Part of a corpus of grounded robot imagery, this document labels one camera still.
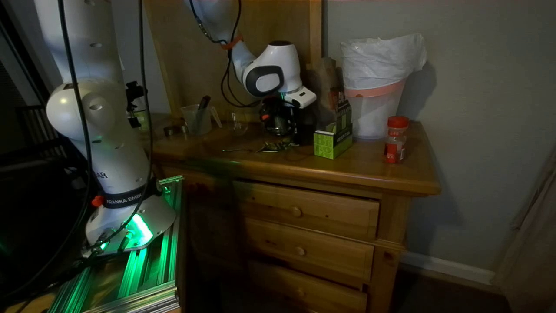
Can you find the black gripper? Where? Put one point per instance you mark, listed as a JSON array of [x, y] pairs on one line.
[[301, 122]]

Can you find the green sachet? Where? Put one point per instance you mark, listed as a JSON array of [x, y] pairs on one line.
[[283, 145], [270, 147]]

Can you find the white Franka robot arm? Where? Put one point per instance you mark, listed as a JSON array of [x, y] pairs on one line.
[[118, 157]]

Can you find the green cardboard box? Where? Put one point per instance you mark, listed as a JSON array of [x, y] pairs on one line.
[[332, 143]]

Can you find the wooden dresser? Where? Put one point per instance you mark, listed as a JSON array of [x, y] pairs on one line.
[[323, 175]]

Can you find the large wooden drawer front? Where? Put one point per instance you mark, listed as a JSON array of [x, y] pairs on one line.
[[323, 211]]

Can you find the dark utensil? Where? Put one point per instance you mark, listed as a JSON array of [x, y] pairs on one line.
[[204, 114]]

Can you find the white trash bin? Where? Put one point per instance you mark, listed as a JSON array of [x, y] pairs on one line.
[[374, 114]]

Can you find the clear plastic cup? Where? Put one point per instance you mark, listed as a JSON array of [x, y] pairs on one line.
[[190, 122]]

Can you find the red lid spice jar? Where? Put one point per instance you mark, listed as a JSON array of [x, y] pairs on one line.
[[396, 140]]

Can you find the white plastic bin liner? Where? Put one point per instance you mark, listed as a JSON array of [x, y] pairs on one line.
[[379, 58]]

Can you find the medium wooden drawer front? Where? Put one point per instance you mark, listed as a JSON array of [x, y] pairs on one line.
[[323, 253]]

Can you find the wooden back panel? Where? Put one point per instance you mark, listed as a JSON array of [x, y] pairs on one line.
[[174, 58]]

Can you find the small wooden drawer front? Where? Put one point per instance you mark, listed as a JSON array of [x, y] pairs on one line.
[[323, 293]]

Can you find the white baseboard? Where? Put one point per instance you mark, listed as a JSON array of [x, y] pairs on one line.
[[445, 270]]

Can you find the black shelf rack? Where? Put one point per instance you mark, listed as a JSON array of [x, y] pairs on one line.
[[28, 192]]

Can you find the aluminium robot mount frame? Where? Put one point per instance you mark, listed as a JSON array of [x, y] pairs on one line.
[[139, 272]]

